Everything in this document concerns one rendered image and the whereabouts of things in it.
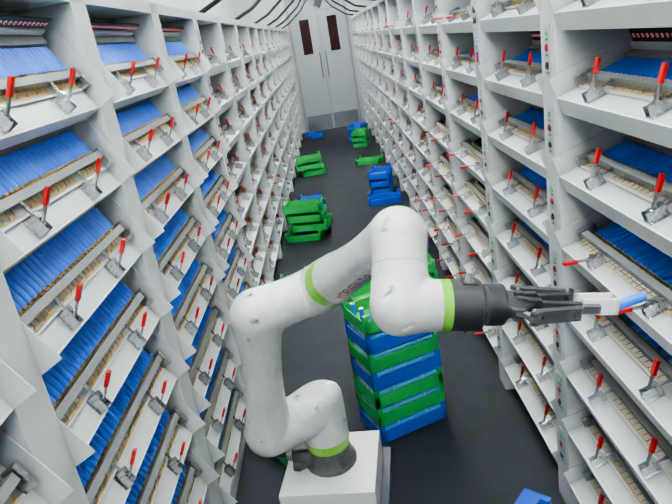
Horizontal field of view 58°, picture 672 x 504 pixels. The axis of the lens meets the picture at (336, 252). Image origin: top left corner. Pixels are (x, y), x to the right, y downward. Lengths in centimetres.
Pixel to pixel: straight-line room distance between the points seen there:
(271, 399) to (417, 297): 64
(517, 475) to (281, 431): 99
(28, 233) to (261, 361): 59
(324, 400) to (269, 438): 18
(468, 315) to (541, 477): 133
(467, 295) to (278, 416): 72
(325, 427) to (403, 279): 78
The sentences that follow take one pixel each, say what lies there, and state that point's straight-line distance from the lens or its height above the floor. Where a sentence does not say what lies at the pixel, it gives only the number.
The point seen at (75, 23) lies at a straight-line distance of 160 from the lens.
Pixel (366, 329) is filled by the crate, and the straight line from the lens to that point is 221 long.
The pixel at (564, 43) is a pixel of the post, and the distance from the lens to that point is 161.
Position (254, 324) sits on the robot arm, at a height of 95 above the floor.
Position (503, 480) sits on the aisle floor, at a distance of 230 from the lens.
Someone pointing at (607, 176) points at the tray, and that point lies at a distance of 154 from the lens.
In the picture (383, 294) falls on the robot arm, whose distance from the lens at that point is 103.
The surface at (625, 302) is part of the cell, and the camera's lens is 118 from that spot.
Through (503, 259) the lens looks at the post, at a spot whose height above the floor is 60.
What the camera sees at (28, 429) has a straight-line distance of 110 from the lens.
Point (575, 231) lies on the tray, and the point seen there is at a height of 94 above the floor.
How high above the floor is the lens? 153
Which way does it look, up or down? 20 degrees down
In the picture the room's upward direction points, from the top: 10 degrees counter-clockwise
